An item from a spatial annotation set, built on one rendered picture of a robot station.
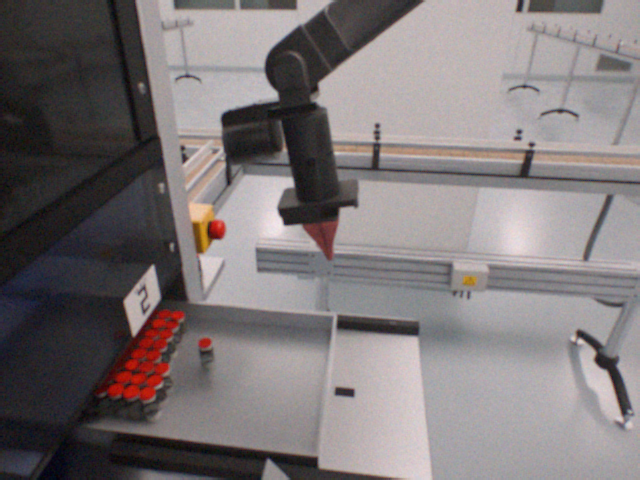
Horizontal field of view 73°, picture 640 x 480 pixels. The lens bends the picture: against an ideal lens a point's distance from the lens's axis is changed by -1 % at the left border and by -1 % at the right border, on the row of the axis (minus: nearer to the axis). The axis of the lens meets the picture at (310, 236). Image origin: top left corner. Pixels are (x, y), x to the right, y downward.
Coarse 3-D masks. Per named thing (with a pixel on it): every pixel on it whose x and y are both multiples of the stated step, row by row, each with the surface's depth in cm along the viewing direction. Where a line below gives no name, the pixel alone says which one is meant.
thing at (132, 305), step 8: (152, 272) 62; (144, 280) 60; (152, 280) 62; (136, 288) 58; (152, 288) 62; (128, 296) 56; (136, 296) 58; (144, 296) 60; (152, 296) 62; (128, 304) 56; (136, 304) 58; (144, 304) 60; (152, 304) 63; (128, 312) 56; (136, 312) 58; (128, 320) 56; (136, 320) 58; (144, 320) 61; (136, 328) 58
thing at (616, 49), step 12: (540, 24) 598; (552, 36) 547; (564, 36) 512; (576, 36) 482; (588, 36) 459; (588, 48) 453; (600, 48) 428; (612, 48) 407; (624, 48) 395; (636, 48) 373; (624, 60) 385; (636, 60) 368
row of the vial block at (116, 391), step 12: (168, 312) 72; (156, 324) 69; (156, 336) 67; (144, 348) 65; (132, 360) 63; (144, 360) 64; (120, 372) 61; (132, 372) 61; (120, 384) 59; (132, 384) 60; (120, 396) 58; (120, 408) 59
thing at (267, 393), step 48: (192, 336) 74; (240, 336) 74; (288, 336) 74; (192, 384) 65; (240, 384) 65; (288, 384) 65; (96, 432) 55; (144, 432) 54; (192, 432) 58; (240, 432) 58; (288, 432) 58
